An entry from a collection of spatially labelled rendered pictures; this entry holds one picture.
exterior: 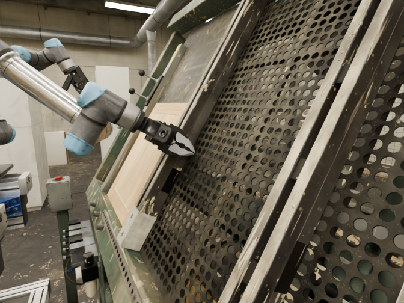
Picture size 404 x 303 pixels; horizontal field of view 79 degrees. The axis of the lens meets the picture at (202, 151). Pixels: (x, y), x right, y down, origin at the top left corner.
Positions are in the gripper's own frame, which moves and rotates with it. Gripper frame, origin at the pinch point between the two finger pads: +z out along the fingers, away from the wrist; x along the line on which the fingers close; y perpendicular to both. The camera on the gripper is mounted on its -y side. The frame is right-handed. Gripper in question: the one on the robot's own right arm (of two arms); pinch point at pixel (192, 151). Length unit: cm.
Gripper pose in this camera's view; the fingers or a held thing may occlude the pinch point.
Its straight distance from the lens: 78.6
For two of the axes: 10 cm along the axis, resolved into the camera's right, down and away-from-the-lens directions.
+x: -4.6, 8.9, -0.8
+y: -4.5, -1.5, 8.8
